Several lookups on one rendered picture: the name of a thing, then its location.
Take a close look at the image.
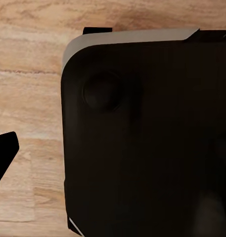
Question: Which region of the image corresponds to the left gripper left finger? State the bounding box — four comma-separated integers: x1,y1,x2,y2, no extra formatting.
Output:
0,131,20,180

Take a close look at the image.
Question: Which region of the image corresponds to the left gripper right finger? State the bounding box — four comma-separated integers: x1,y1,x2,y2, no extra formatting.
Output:
216,131,226,162

